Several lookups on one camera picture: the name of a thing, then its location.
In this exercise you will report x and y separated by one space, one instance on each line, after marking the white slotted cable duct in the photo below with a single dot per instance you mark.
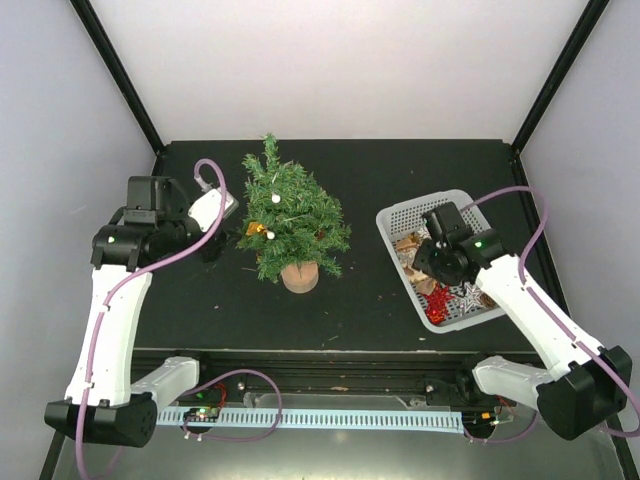
321 419

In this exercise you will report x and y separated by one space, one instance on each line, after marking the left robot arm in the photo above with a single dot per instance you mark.
157 221

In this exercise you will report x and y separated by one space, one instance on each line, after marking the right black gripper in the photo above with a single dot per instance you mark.
421 264

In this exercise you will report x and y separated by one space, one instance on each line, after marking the wooden snowman ornament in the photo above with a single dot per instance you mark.
406 250

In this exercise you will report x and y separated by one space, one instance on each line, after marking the right black frame post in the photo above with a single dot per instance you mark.
573 46

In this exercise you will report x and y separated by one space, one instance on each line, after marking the red gift box ornament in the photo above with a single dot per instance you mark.
436 316

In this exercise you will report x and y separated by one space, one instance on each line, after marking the silver star ornament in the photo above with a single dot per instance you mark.
471 300

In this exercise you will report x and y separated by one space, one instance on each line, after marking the small green christmas tree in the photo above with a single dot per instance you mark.
298 246

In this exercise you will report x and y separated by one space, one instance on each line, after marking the red star ornament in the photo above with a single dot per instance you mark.
438 299

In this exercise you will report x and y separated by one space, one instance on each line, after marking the white plastic perforated basket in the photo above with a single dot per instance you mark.
401 219

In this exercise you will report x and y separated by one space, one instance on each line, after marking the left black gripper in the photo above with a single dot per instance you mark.
212 249

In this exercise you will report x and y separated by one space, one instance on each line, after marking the white ball string lights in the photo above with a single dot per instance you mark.
285 206

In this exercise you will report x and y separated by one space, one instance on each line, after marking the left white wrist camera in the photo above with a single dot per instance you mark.
206 209

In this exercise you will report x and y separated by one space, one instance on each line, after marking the black frame post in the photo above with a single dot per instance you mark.
106 50
573 46

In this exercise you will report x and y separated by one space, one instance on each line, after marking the left black frame post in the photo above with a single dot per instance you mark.
106 50

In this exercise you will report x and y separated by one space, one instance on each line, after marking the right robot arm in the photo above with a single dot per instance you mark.
581 383

